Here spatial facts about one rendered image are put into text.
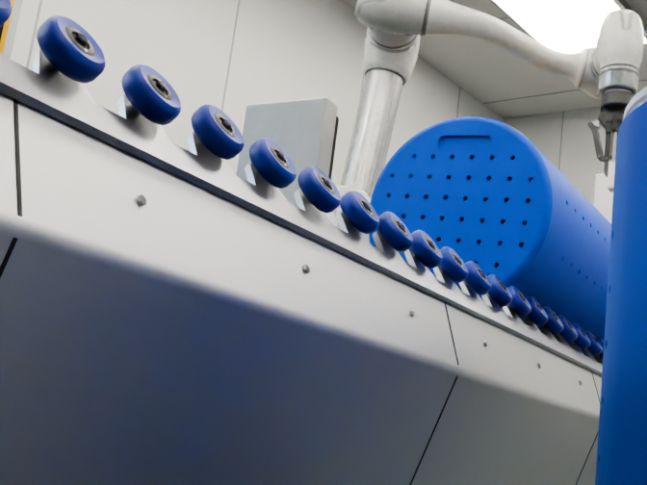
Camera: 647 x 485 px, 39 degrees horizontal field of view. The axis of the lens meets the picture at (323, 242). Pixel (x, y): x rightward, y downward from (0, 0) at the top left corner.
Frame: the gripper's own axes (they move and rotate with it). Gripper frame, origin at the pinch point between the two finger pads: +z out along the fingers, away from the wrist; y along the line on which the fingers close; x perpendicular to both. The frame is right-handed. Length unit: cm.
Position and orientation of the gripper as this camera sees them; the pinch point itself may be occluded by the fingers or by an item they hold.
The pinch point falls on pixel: (612, 175)
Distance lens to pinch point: 227.0
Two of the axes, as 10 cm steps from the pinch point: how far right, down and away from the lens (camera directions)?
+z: -1.2, 9.7, -2.1
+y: -8.5, 0.0, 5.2
